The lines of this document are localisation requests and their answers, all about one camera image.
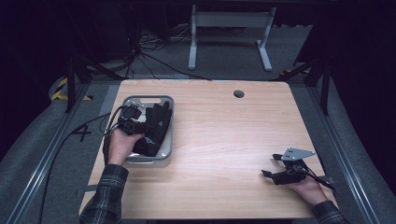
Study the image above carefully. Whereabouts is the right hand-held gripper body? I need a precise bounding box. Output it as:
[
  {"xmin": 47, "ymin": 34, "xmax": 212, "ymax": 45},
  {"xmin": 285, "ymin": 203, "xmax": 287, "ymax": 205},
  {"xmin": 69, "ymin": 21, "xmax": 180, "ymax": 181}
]
[{"xmin": 272, "ymin": 147, "xmax": 316, "ymax": 186}]

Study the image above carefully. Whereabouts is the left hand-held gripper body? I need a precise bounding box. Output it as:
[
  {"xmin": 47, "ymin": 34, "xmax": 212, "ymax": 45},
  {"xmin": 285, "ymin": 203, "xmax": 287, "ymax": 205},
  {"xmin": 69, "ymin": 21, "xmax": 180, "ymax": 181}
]
[{"xmin": 117, "ymin": 99, "xmax": 148, "ymax": 136}]

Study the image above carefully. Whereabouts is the grey plastic bin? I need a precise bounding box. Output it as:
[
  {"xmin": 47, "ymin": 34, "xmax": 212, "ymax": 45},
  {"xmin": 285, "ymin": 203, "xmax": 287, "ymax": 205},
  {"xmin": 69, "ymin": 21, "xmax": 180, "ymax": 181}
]
[{"xmin": 109, "ymin": 94, "xmax": 176, "ymax": 169}]

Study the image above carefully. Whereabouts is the person's right hand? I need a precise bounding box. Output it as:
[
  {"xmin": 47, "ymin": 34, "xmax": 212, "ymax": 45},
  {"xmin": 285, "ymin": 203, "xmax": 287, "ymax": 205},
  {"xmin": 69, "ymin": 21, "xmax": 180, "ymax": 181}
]
[{"xmin": 288, "ymin": 176, "xmax": 330, "ymax": 207}]

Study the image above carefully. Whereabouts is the person's left hand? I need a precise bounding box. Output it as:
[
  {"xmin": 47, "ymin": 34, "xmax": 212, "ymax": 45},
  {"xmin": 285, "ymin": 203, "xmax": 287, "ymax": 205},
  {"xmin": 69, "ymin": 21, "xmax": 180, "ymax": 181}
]
[{"xmin": 106, "ymin": 127, "xmax": 146, "ymax": 166}]

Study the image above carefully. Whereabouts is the black tripod stand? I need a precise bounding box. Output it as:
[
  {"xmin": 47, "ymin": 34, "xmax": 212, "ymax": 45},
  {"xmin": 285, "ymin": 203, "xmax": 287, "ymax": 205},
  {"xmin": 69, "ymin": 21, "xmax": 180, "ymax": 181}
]
[
  {"xmin": 64, "ymin": 54, "xmax": 125, "ymax": 114},
  {"xmin": 270, "ymin": 57, "xmax": 332, "ymax": 117}
]

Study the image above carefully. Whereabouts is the yellow black hazard tape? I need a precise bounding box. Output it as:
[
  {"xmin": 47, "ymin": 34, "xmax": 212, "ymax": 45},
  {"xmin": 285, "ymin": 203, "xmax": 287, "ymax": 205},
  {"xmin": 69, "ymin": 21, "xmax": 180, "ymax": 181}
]
[{"xmin": 50, "ymin": 77, "xmax": 94, "ymax": 102}]

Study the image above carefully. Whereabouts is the left hand-held gripper black cable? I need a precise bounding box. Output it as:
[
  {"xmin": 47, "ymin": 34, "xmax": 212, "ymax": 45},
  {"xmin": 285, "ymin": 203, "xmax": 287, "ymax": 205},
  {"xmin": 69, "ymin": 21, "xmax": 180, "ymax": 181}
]
[{"xmin": 102, "ymin": 105, "xmax": 125, "ymax": 166}]

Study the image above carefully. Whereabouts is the hand-held gripper black cable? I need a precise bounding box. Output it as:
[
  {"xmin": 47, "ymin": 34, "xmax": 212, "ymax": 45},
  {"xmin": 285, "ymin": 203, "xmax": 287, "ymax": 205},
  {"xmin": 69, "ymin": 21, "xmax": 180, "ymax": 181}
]
[
  {"xmin": 102, "ymin": 105, "xmax": 125, "ymax": 166},
  {"xmin": 306, "ymin": 167, "xmax": 337, "ymax": 192}
]

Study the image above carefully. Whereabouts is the right hand-held gripper black cable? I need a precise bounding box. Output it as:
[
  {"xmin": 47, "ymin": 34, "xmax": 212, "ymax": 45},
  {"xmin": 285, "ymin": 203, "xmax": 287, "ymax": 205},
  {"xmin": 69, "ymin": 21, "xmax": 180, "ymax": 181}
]
[{"xmin": 306, "ymin": 167, "xmax": 337, "ymax": 192}]

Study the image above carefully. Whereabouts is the aluminium floor rail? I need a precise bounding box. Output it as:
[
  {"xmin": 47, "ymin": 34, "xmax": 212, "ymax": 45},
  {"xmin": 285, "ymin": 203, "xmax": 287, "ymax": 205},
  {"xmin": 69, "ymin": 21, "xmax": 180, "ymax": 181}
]
[
  {"xmin": 6, "ymin": 82, "xmax": 92, "ymax": 224},
  {"xmin": 306, "ymin": 83, "xmax": 381, "ymax": 224}
]

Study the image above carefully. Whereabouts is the bundle of floor cables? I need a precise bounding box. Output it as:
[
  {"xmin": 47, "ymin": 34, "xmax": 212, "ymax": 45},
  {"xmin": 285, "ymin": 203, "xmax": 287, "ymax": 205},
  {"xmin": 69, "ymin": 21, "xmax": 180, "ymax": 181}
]
[{"xmin": 125, "ymin": 22, "xmax": 214, "ymax": 82}]

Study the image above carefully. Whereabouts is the long black floor cable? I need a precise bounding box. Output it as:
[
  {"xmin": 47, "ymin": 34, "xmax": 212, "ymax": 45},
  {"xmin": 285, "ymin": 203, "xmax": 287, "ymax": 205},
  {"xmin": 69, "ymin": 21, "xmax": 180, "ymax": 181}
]
[{"xmin": 36, "ymin": 112, "xmax": 111, "ymax": 224}]

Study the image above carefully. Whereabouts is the white metal stand frame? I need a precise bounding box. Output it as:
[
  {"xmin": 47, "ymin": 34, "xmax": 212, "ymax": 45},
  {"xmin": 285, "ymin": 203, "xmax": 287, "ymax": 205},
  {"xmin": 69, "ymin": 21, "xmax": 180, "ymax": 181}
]
[{"xmin": 188, "ymin": 4, "xmax": 277, "ymax": 73}]

